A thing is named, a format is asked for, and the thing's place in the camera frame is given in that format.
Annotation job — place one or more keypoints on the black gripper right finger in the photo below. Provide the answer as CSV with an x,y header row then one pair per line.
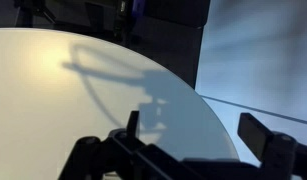
x,y
276,150

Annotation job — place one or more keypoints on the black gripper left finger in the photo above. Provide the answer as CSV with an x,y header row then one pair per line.
x,y
126,156

